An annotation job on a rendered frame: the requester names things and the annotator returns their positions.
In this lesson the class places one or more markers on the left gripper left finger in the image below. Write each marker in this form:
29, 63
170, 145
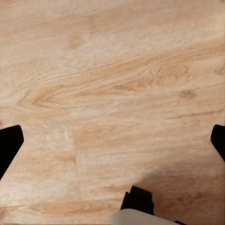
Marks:
11, 139

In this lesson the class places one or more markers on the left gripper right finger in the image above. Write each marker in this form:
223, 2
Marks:
218, 139

